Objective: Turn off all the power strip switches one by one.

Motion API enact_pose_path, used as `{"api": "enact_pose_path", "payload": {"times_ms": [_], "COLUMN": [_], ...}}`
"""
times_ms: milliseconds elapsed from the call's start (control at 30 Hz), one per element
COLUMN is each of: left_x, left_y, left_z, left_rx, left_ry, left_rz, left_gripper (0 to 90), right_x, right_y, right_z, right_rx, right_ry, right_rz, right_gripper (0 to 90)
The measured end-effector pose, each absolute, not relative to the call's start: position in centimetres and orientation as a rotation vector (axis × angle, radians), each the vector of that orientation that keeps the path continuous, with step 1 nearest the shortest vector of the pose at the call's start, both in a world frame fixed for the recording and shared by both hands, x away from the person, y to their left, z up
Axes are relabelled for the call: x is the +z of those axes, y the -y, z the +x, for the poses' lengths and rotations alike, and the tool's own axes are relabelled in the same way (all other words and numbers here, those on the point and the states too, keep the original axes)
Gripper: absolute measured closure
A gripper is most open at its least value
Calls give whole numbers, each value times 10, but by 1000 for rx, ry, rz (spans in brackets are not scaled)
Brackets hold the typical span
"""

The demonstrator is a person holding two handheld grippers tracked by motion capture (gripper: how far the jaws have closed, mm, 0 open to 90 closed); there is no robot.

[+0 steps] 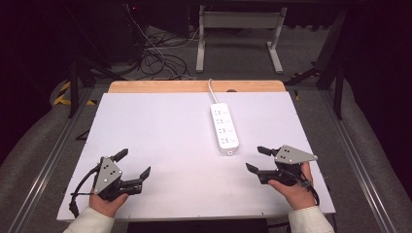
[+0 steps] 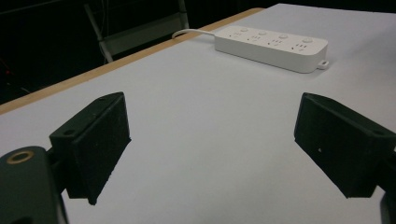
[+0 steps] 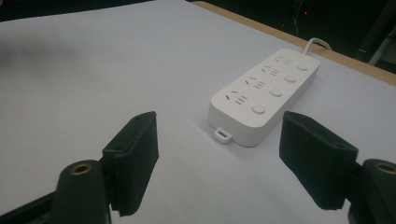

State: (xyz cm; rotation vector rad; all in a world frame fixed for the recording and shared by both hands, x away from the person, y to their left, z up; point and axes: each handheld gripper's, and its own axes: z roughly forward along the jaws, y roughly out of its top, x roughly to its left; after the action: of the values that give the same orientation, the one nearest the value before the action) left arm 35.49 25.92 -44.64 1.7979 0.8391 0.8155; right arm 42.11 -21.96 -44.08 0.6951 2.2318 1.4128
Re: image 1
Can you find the white power strip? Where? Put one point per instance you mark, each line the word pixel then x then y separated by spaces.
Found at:
pixel 224 127

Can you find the dark desk grommet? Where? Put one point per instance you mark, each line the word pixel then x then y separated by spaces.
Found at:
pixel 231 90

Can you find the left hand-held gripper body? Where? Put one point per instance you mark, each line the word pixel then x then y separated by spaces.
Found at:
pixel 106 174

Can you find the white metal table frame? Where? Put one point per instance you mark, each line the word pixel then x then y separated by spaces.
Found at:
pixel 239 20

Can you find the dark computer case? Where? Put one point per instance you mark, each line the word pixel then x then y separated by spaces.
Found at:
pixel 124 32

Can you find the aluminium rail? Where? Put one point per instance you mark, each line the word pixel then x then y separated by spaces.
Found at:
pixel 359 161
pixel 48 161

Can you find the wooden desk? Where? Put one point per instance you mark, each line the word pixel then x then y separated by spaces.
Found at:
pixel 162 86

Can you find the black metal stand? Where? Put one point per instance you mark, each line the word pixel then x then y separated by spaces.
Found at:
pixel 338 90
pixel 74 87

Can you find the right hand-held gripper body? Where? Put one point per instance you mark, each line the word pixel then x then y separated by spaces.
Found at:
pixel 291 155

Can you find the person's left hand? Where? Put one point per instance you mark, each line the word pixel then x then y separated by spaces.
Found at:
pixel 105 205

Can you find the white table board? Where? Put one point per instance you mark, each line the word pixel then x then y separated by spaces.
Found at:
pixel 162 136

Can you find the person's right hand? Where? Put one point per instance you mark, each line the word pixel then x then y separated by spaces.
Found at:
pixel 296 194

